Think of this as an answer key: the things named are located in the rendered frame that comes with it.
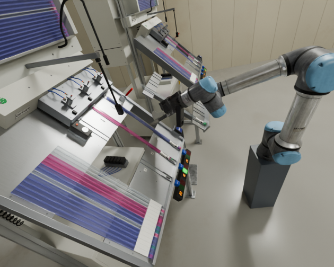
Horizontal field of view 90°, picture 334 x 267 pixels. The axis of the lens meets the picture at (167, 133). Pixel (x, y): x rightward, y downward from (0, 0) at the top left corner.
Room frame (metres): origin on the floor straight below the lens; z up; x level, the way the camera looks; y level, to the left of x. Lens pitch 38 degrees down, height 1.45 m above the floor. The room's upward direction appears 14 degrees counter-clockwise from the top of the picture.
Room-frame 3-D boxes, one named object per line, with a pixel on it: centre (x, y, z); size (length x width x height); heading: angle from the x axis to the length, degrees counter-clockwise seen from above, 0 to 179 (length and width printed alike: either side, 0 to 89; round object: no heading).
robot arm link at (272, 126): (0.67, -0.61, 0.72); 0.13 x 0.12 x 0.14; 162
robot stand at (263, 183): (0.68, -0.61, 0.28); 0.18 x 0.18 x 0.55; 81
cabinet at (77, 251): (0.75, 0.63, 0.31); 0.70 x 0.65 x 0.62; 157
